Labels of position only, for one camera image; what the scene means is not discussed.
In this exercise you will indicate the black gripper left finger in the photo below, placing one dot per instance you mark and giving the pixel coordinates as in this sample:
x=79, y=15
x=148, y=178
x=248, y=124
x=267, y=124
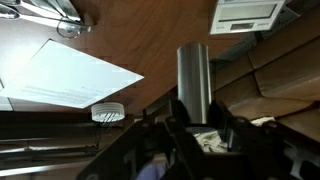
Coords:
x=178, y=115

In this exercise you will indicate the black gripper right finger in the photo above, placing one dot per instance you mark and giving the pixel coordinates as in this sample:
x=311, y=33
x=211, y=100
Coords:
x=220, y=115

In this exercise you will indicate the silver metal cylinder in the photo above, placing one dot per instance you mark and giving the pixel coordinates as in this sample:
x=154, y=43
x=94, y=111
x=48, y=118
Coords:
x=194, y=83

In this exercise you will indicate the white crumpled cloth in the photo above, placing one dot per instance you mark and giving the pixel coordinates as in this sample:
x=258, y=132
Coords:
x=208, y=140

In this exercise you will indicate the white ribbed round lid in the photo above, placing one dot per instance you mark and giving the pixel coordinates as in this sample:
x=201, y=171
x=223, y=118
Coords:
x=107, y=111

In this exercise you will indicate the grey desk calculator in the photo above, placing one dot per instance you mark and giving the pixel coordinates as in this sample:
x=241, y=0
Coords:
x=246, y=15

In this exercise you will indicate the white printed paper sheet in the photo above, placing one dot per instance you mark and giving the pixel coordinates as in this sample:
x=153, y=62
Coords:
x=70, y=76

